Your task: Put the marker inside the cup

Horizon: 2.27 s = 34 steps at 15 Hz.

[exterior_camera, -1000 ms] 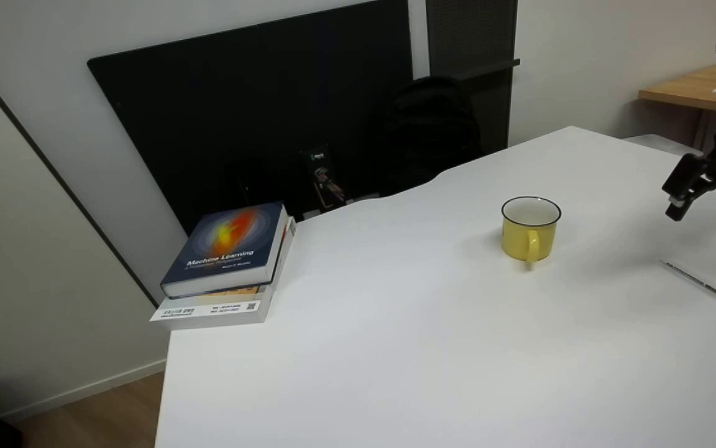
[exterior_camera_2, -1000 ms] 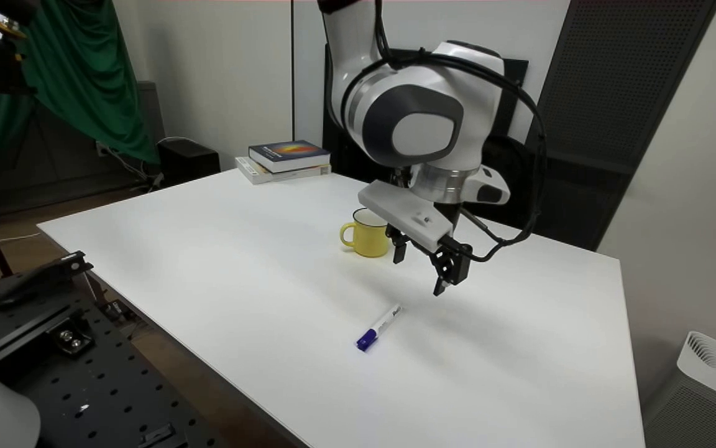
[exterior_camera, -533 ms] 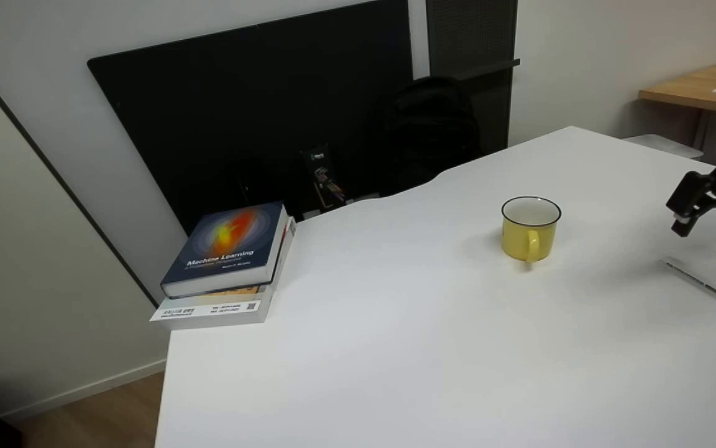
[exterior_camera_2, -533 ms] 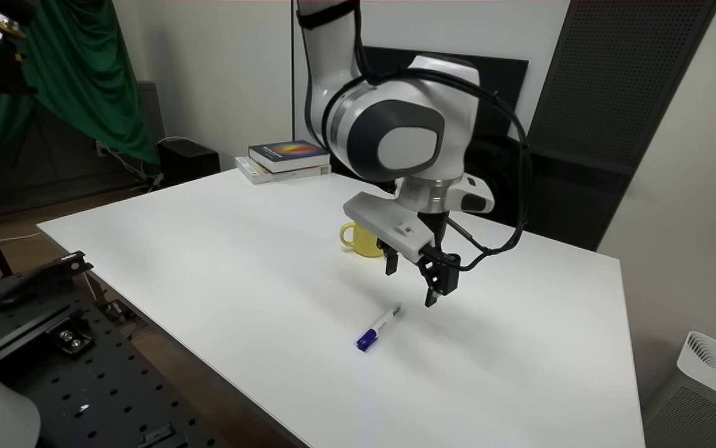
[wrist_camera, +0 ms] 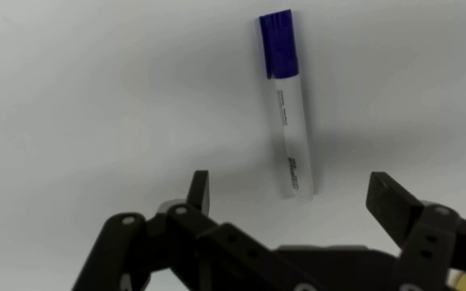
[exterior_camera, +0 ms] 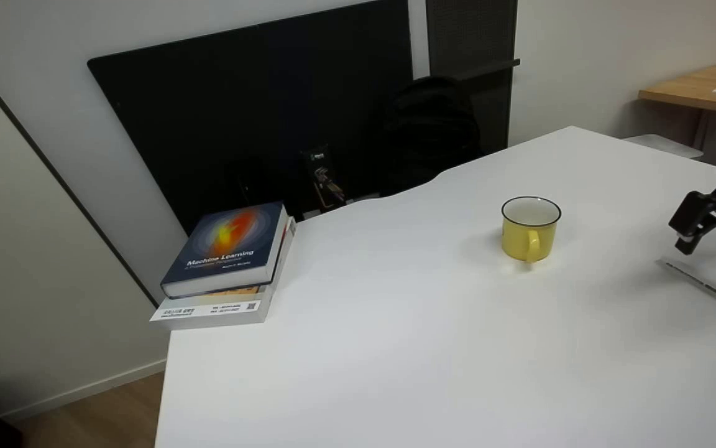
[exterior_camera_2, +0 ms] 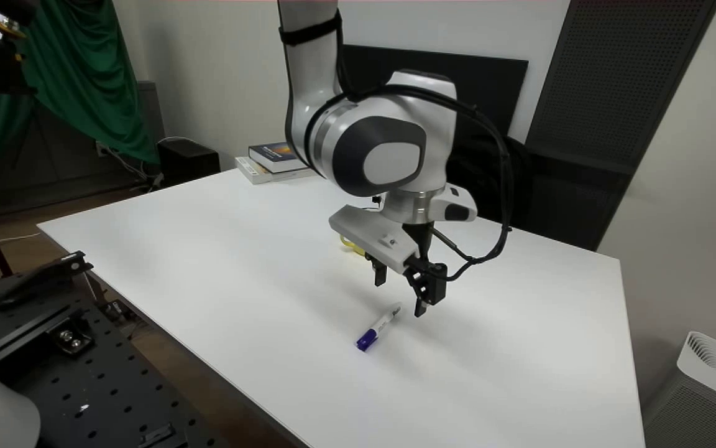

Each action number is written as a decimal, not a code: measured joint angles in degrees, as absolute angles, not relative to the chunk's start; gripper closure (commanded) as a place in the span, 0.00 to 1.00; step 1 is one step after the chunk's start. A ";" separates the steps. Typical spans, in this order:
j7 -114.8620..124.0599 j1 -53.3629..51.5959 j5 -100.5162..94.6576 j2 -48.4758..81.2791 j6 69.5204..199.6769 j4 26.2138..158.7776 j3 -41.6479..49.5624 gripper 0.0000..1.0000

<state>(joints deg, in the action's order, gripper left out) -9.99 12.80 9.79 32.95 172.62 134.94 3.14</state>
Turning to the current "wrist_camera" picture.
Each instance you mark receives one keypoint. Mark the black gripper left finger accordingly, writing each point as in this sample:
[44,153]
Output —
[190,242]

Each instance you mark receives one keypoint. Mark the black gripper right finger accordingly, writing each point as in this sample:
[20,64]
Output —
[433,236]

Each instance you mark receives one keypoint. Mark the white marker with blue cap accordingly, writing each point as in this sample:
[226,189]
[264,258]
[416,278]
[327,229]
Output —
[284,53]

